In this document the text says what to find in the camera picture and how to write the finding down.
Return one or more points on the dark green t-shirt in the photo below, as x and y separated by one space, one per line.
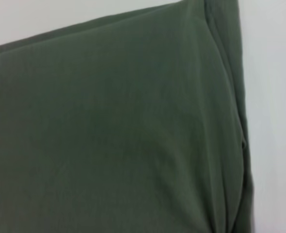
109 121

